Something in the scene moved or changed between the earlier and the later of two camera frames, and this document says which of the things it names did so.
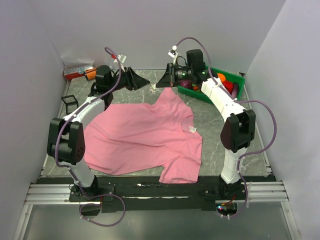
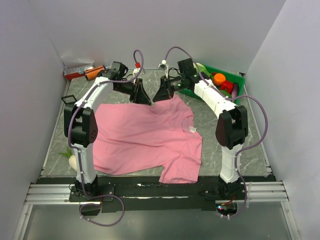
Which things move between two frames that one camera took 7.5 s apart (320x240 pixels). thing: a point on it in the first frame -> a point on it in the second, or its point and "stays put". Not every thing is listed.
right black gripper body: x=172 y=74 -> x=174 y=84
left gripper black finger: x=138 y=81 -> x=141 y=96
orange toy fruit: x=222 y=77 stays put
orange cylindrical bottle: x=90 y=74 stays put
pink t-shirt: x=160 y=137 stays put
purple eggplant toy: x=235 y=90 stays put
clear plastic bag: x=71 y=63 stays put
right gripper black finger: x=165 y=81 -> x=163 y=94
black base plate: x=124 y=194 stays put
